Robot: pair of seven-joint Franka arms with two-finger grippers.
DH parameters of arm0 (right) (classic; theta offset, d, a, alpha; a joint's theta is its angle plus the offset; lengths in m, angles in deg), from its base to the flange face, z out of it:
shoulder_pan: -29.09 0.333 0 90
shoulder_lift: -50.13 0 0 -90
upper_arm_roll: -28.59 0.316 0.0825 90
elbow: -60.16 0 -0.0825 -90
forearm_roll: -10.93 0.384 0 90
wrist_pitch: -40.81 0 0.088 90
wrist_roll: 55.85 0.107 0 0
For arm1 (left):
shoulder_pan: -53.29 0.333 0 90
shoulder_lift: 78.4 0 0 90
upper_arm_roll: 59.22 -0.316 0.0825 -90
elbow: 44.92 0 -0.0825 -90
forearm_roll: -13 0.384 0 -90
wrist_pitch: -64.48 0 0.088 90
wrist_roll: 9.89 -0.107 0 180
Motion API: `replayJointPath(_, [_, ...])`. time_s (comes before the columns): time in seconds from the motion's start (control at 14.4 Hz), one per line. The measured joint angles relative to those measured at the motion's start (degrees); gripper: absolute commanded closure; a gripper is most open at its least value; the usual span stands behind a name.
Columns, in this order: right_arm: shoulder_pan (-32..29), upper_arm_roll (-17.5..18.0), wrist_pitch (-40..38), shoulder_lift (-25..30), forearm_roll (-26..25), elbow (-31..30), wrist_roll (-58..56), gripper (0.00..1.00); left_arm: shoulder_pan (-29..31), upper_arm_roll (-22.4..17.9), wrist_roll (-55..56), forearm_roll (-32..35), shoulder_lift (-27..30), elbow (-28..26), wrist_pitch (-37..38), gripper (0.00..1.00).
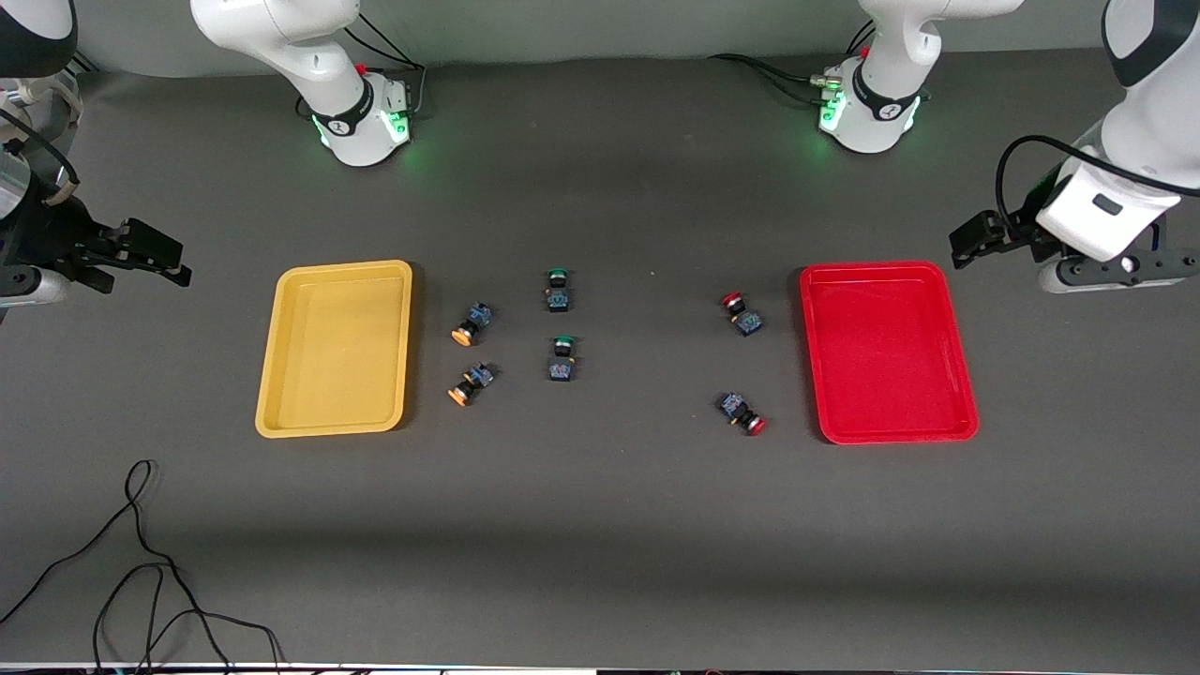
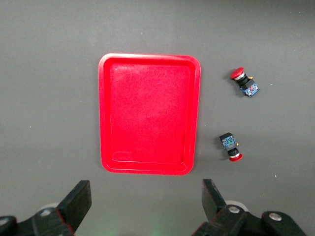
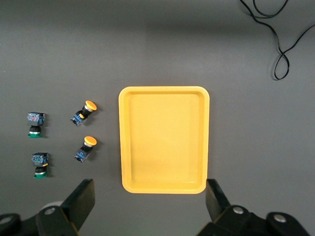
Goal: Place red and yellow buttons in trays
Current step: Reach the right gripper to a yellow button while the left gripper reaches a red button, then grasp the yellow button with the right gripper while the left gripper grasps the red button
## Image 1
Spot yellow push button switch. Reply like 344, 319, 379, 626
447, 362, 496, 408
450, 301, 495, 348

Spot thin black loose cable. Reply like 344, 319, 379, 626
0, 458, 287, 675

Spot black right arm base cables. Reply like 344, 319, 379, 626
342, 9, 428, 121

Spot red push button switch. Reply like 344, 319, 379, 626
718, 391, 768, 438
720, 292, 764, 338

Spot yellow plastic tray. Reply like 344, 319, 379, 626
255, 260, 414, 440

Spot white background frame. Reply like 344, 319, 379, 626
0, 70, 83, 143

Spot red plastic tray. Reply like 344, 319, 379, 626
800, 261, 981, 445

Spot black arm base cables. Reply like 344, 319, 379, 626
708, 23, 875, 106
342, 9, 428, 121

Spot black left arm base cables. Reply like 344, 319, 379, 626
708, 23, 875, 106

